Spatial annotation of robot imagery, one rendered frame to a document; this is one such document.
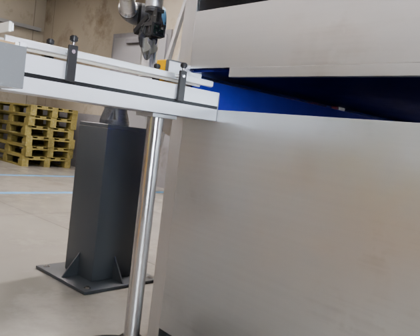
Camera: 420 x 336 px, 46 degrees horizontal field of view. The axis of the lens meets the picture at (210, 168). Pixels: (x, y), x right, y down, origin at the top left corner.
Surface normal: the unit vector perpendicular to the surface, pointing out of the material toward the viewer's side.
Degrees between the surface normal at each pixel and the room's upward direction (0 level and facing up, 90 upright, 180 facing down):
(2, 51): 90
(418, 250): 90
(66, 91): 90
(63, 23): 90
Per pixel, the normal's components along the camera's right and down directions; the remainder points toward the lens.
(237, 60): -0.73, -0.04
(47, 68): 0.67, 0.13
